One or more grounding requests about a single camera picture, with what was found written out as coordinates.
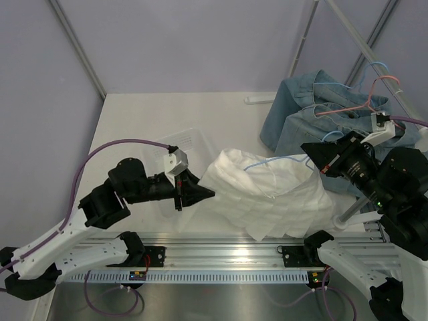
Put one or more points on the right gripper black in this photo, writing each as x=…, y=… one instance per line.
x=329, y=156

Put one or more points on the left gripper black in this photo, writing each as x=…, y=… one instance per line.
x=186, y=186

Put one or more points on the denim skirt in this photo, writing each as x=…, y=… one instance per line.
x=299, y=92
x=321, y=122

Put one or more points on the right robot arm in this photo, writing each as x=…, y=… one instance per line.
x=397, y=186

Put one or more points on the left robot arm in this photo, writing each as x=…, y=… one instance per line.
x=37, y=268

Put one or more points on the metal clothes rack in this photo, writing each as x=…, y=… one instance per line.
x=342, y=221

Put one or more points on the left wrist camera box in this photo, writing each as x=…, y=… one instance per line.
x=174, y=163

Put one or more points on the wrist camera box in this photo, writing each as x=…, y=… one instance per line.
x=383, y=129
x=174, y=163

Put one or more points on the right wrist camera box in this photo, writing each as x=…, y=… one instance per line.
x=383, y=129

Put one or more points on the aluminium mounting rail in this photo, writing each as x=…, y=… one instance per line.
x=205, y=251

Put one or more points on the slotted cable duct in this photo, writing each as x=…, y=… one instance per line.
x=193, y=277

